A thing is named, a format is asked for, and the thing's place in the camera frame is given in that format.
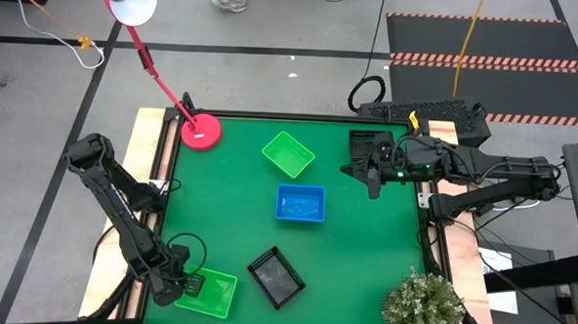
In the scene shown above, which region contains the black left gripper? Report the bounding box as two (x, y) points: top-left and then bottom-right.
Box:
(150, 261), (206, 309)

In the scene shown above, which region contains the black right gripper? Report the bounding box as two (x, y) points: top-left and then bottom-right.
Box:
(338, 151), (412, 201)

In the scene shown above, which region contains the green plastic slotted basket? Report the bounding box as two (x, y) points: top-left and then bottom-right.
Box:
(173, 264), (239, 321)
(260, 130), (317, 181)

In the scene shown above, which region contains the black plastic slotted basket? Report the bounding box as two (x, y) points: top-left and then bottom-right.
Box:
(348, 130), (387, 160)
(244, 244), (309, 312)
(347, 129), (393, 162)

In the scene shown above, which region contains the blue plastic slotted basket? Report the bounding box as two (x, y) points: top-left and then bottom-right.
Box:
(273, 182), (328, 224)
(274, 183), (328, 224)

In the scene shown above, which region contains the yellow tag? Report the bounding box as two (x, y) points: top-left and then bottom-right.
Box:
(406, 109), (422, 133)

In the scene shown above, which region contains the wooden side board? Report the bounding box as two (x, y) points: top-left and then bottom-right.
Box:
(77, 104), (181, 323)
(417, 119), (506, 324)

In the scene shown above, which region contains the potted plant in striped pot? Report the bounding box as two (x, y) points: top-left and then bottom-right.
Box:
(381, 265), (469, 324)

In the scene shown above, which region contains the red desk lamp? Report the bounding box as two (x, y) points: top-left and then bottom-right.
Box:
(84, 0), (228, 153)

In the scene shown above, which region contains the white paper sheet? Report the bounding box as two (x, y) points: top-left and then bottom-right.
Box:
(475, 246), (523, 315)

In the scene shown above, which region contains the black hazard-striped floor mat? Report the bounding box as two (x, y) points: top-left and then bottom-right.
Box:
(386, 58), (578, 128)
(384, 11), (578, 68)

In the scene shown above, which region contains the dark grey crossbar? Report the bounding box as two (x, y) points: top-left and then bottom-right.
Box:
(481, 249), (578, 299)

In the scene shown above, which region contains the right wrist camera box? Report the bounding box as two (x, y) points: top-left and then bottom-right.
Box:
(377, 140), (397, 159)

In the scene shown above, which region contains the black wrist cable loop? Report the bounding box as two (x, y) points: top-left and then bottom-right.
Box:
(165, 231), (210, 282)

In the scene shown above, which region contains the black looped floor cable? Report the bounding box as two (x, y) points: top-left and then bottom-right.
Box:
(346, 0), (391, 115)

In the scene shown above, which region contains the yellow hanging cable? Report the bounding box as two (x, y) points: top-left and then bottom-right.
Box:
(451, 0), (487, 100)

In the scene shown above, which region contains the orange extension cable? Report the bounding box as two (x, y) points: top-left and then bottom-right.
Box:
(0, 0), (96, 52)

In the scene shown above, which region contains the white floor cable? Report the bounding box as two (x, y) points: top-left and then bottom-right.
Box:
(7, 0), (108, 71)

